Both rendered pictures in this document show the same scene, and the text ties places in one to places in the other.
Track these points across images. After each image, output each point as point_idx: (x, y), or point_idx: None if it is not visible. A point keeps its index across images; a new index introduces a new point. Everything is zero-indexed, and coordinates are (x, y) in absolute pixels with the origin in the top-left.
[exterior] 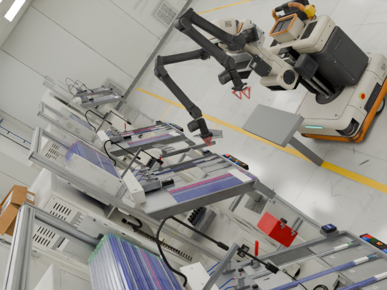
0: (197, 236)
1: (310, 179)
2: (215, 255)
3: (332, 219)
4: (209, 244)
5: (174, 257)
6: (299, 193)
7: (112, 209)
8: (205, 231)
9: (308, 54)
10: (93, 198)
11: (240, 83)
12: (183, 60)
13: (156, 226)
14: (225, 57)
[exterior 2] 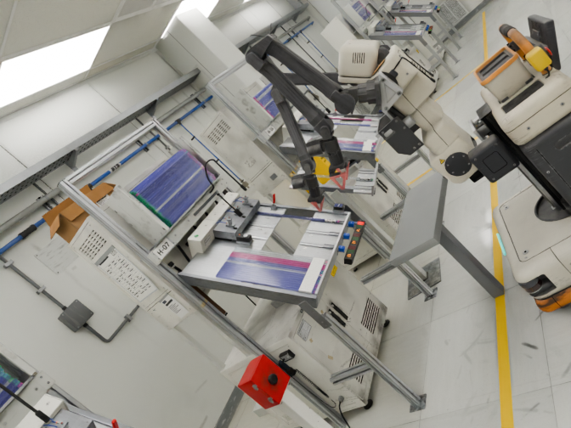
0: (277, 301)
1: (472, 306)
2: (247, 345)
3: (437, 384)
4: (275, 320)
5: (209, 322)
6: (449, 313)
7: None
8: None
9: (499, 142)
10: None
11: (336, 162)
12: None
13: (181, 291)
14: (316, 121)
